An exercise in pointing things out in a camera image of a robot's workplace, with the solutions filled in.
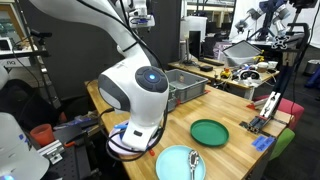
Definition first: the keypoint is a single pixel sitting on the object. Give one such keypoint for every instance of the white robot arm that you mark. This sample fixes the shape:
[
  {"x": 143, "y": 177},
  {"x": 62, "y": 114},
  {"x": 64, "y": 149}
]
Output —
[{"x": 133, "y": 85}]

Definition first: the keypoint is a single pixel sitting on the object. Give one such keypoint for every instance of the dark blue plate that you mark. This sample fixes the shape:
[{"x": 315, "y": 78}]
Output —
[{"x": 121, "y": 134}]

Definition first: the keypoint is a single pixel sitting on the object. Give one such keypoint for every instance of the dark green plate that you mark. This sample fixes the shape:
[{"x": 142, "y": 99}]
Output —
[{"x": 209, "y": 132}]

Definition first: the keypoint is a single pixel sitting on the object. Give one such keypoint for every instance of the lavender plate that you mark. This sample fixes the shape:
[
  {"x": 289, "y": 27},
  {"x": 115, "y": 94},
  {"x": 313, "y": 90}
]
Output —
[{"x": 118, "y": 146}]

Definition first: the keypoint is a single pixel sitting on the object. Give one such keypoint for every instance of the light blue plate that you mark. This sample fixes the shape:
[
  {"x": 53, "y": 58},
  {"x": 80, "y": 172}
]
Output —
[{"x": 173, "y": 163}]

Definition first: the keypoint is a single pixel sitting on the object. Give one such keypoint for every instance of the silver spoon on light plate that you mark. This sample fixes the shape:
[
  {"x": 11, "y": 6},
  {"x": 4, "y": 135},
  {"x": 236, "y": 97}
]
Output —
[{"x": 193, "y": 158}]

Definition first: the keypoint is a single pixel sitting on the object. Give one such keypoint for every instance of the grey plastic bin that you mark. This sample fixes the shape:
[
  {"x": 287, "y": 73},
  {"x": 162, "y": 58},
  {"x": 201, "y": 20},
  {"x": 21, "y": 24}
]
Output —
[{"x": 184, "y": 86}]

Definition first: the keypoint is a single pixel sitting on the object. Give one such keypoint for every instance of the orange plastic cup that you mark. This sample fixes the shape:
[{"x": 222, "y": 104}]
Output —
[{"x": 43, "y": 134}]

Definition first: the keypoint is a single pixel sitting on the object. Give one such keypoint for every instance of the blue handled spoon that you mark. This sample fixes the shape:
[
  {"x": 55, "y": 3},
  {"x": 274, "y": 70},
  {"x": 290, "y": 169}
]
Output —
[{"x": 121, "y": 126}]

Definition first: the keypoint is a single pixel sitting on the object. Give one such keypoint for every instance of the red handled knife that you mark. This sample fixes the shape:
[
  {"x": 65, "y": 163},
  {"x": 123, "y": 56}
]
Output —
[{"x": 151, "y": 152}]

